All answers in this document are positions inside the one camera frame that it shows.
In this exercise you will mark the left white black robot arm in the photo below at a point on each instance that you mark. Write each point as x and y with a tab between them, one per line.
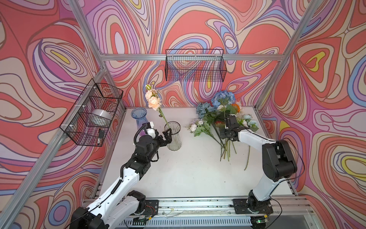
119	201

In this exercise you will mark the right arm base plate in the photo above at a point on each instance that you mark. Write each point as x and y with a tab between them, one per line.
252	206

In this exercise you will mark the orange flower stem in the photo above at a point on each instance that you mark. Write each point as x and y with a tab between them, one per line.
237	107

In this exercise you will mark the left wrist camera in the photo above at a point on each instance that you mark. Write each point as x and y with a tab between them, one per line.
149	130

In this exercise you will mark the black wire basket wall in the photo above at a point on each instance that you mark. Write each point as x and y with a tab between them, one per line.
81	127
195	65

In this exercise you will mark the clear ribbed glass vase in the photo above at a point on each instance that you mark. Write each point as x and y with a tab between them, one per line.
176	143

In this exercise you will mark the blue hydrangea flower stem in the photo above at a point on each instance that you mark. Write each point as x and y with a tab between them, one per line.
224	101

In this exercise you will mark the teal rose flower stem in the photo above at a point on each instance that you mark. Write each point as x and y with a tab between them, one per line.
208	112

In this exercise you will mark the red flower stem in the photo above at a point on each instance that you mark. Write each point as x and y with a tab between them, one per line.
218	125

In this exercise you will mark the white tape roll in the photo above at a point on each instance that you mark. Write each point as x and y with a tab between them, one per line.
102	113

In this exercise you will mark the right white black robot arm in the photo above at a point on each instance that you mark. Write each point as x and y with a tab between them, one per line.
278	163

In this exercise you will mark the black wire basket back wall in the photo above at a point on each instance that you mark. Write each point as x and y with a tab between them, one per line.
195	65

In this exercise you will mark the peach rose flower stem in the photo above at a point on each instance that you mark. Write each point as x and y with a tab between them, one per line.
155	102

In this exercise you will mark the blue purple glass vase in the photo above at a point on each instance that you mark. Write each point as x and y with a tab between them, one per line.
139	114

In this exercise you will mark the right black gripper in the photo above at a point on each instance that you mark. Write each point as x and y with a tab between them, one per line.
222	133

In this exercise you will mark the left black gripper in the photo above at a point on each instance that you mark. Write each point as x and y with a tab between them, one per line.
167	140

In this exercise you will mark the white green flower bunch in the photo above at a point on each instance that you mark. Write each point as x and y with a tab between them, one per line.
248	123

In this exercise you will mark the white purple mixed bouquet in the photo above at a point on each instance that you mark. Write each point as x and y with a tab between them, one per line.
199	126

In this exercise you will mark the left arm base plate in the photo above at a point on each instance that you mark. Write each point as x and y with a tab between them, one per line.
147	208

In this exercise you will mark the black wire basket left wall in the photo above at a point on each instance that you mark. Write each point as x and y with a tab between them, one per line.
81	127

